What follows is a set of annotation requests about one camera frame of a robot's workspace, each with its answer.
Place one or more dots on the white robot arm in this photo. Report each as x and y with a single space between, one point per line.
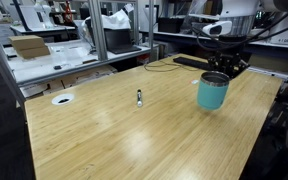
240 13

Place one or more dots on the black and white marker pen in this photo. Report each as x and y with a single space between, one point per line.
139 97

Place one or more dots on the white workbench shelf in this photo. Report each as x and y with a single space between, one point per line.
50 63

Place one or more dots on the white plastic bag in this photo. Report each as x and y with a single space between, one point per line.
115 20

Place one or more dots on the small white sticker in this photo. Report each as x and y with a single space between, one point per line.
194 81

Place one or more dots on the cardboard box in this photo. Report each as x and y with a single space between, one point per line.
29 46

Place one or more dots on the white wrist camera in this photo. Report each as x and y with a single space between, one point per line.
217 28

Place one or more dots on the black laptop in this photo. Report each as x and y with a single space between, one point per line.
119 40

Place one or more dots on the small black object on shelf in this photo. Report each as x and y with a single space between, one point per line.
57 67

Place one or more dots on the grey diagonal frame beam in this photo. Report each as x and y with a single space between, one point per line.
2 63

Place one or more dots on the slim aluminium frame post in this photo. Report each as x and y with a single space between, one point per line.
151 23

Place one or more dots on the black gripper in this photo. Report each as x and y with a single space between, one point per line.
231 46

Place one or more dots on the black storage bin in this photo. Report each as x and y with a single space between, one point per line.
170 25

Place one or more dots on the flattened cardboard sheets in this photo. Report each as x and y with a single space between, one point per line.
67 81

